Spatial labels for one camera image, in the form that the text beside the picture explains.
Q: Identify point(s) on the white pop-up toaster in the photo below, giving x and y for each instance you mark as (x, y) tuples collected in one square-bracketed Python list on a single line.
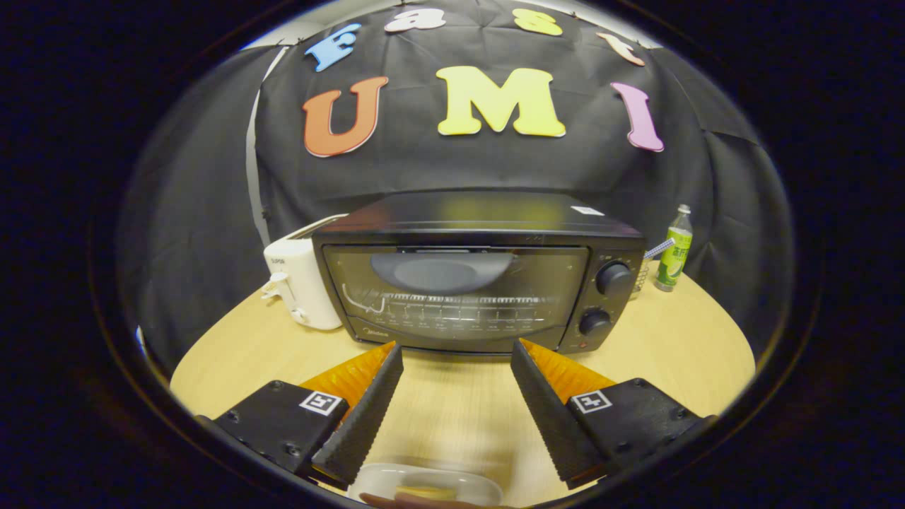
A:
[(304, 283)]

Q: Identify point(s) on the green label drink bottle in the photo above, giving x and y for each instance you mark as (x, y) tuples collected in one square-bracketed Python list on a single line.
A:
[(675, 258)]

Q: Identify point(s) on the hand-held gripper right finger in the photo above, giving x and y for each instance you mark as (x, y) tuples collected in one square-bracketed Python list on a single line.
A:
[(551, 417)]

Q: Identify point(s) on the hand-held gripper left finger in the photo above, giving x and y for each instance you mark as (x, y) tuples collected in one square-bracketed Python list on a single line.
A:
[(364, 424)]

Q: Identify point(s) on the ridged bread roll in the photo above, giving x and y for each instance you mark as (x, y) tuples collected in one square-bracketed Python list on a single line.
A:
[(424, 491)]

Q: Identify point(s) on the small white plate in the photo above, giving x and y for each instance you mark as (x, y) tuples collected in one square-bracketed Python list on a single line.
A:
[(375, 484)]

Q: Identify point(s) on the striped straw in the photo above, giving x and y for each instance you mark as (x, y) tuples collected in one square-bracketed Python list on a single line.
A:
[(661, 247)]

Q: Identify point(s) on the black toaster oven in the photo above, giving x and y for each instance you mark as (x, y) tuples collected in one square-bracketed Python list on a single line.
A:
[(459, 219)]

